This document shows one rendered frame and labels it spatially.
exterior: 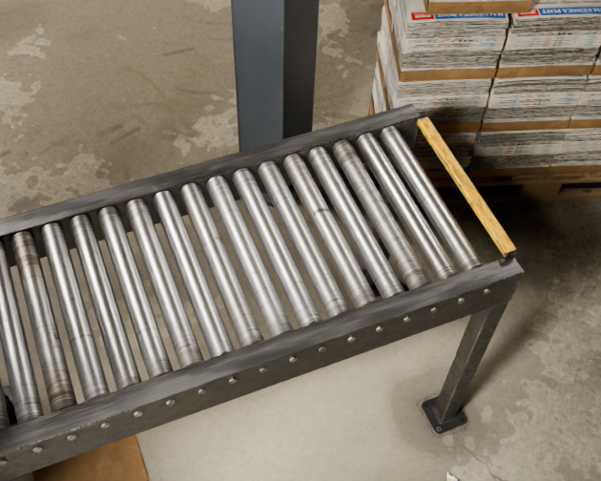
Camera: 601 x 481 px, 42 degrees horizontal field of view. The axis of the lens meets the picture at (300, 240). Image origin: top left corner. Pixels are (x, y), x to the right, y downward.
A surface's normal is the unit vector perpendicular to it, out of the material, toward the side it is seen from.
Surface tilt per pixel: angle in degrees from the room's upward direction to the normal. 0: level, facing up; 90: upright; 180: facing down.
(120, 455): 0
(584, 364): 0
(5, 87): 0
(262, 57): 90
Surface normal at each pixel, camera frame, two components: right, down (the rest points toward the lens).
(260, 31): -0.55, 0.67
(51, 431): 0.03, -0.58
